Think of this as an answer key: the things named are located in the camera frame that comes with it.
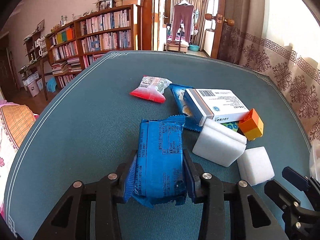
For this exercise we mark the hanging purple pants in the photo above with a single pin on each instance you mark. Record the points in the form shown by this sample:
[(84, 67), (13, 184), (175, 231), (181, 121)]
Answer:
[(182, 20)]

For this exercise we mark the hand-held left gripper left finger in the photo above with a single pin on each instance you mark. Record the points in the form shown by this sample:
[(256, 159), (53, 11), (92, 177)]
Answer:
[(132, 172)]

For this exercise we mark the blue snack packet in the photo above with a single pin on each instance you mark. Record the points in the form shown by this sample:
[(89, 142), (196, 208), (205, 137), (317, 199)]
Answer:
[(160, 160)]

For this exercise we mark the blue plastic stool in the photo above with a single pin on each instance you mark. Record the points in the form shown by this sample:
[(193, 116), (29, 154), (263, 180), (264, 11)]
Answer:
[(51, 84)]

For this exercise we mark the patterned curtain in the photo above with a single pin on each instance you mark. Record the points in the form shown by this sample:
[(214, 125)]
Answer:
[(275, 62)]

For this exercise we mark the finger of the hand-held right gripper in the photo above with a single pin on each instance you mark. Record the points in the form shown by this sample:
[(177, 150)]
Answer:
[(295, 178), (280, 192)]

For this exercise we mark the small wooden rack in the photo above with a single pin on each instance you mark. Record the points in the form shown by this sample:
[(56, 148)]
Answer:
[(31, 45)]

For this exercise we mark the wooden bookshelf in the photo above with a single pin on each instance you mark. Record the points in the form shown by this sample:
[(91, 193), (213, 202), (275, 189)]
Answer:
[(135, 30)]

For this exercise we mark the small white foam block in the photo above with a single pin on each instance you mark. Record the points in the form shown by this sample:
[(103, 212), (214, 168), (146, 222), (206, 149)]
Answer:
[(255, 166)]

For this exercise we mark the picture frame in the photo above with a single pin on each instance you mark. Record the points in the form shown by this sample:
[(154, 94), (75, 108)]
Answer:
[(108, 4)]

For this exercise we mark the orange checkered blanket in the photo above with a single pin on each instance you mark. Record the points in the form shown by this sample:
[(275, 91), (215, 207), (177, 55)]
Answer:
[(17, 122)]

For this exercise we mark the brass door knob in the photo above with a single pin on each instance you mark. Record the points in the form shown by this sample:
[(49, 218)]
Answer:
[(228, 21)]

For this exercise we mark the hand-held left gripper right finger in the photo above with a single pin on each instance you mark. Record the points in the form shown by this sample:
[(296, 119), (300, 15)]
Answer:
[(188, 177)]

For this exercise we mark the wooden door frame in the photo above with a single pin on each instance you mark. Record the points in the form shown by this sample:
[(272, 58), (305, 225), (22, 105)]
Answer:
[(147, 15)]

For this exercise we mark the shelved books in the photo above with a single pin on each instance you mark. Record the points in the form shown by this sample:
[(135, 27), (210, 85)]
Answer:
[(107, 22)]

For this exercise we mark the blue lemon cracker packet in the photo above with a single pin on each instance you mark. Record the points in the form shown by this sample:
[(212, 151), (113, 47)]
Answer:
[(178, 100)]

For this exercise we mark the tan gift box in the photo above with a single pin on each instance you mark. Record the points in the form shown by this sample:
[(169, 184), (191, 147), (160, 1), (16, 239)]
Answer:
[(132, 2)]

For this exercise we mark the teal table cover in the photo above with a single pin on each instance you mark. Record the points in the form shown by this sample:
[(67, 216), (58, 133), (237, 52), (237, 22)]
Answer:
[(87, 130)]

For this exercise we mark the blue wash basin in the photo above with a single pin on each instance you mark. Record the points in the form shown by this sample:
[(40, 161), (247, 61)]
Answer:
[(194, 47)]

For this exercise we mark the orange yellow toy block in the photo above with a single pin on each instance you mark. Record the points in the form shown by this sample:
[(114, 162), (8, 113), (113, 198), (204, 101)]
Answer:
[(251, 125)]

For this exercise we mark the green dotted toy block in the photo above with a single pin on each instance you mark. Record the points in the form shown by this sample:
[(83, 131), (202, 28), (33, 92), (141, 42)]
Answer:
[(232, 126)]

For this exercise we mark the white medicine box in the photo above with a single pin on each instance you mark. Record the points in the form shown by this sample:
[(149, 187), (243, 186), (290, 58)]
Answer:
[(220, 102)]

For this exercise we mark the red snack packet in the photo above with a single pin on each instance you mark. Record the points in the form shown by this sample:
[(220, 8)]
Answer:
[(150, 90)]

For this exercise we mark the wooden desk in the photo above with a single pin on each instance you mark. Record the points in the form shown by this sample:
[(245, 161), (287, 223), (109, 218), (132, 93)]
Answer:
[(41, 62)]

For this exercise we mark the white storage bin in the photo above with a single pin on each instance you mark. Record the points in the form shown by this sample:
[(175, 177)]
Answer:
[(32, 86)]

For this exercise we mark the large white foam block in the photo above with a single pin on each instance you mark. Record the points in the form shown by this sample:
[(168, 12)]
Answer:
[(217, 145)]

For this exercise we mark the wooden door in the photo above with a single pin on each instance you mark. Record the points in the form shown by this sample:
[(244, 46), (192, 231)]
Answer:
[(218, 40)]

